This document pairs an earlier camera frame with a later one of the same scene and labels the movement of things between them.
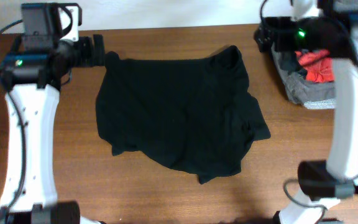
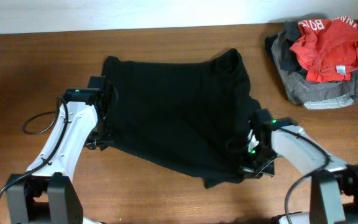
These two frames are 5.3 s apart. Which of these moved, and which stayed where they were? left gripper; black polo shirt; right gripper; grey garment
Moved: right gripper; left gripper
Stayed: black polo shirt; grey garment
